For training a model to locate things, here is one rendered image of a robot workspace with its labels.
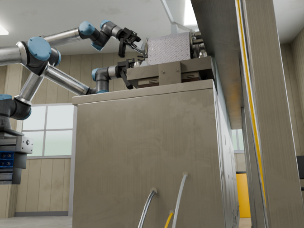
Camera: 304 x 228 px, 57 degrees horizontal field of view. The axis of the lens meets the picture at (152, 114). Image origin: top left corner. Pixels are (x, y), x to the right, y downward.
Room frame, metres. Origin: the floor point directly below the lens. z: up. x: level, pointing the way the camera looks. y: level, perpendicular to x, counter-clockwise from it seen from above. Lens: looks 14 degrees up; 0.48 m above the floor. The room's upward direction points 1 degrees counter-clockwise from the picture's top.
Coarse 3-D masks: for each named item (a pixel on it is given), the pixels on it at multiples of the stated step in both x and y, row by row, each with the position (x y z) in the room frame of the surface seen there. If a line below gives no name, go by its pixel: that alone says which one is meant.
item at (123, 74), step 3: (120, 72) 1.46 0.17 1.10; (123, 72) 1.45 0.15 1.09; (123, 75) 1.45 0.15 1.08; (126, 75) 1.48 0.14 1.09; (123, 78) 1.45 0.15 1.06; (126, 78) 1.44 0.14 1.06; (126, 81) 1.44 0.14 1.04; (126, 84) 1.44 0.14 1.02; (129, 84) 1.44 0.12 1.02; (129, 87) 1.44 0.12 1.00; (132, 87) 1.46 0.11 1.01
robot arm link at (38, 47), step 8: (32, 40) 1.21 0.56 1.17; (40, 40) 1.23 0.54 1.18; (0, 48) 1.16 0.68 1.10; (8, 48) 1.17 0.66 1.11; (16, 48) 1.19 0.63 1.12; (24, 48) 1.20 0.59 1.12; (32, 48) 1.21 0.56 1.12; (40, 48) 1.23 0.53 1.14; (48, 48) 1.26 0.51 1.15; (0, 56) 1.16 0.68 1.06; (8, 56) 1.18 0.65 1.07; (16, 56) 1.20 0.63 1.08; (24, 56) 1.21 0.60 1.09; (32, 56) 1.23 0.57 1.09; (40, 56) 1.23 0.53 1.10; (48, 56) 1.27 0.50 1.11; (0, 64) 1.19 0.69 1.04; (8, 64) 1.22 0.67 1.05; (24, 64) 1.25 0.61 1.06; (32, 64) 1.28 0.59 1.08; (40, 64) 1.32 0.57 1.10
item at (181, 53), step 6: (168, 48) 1.39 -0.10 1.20; (174, 48) 1.38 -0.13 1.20; (180, 48) 1.37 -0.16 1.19; (186, 48) 1.36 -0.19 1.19; (150, 54) 1.42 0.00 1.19; (156, 54) 1.41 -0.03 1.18; (162, 54) 1.40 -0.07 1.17; (168, 54) 1.39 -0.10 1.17; (174, 54) 1.38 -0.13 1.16; (180, 54) 1.37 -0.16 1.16; (186, 54) 1.36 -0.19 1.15; (150, 60) 1.42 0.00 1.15; (156, 60) 1.41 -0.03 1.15; (162, 60) 1.40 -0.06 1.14; (168, 60) 1.39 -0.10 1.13; (174, 60) 1.38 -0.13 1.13; (180, 60) 1.37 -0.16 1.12
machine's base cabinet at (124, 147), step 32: (160, 96) 1.14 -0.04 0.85; (192, 96) 1.10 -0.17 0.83; (96, 128) 1.23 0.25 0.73; (128, 128) 1.18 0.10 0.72; (160, 128) 1.14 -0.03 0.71; (192, 128) 1.10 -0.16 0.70; (224, 128) 1.63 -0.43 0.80; (96, 160) 1.23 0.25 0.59; (128, 160) 1.18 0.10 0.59; (160, 160) 1.14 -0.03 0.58; (192, 160) 1.10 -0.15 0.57; (224, 160) 1.37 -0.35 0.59; (96, 192) 1.23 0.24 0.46; (128, 192) 1.18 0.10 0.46; (160, 192) 1.14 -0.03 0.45; (192, 192) 1.11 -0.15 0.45; (224, 192) 1.18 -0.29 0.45; (96, 224) 1.23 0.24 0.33; (128, 224) 1.18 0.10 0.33; (160, 224) 1.14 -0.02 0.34; (192, 224) 1.11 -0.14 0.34; (224, 224) 1.08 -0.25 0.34
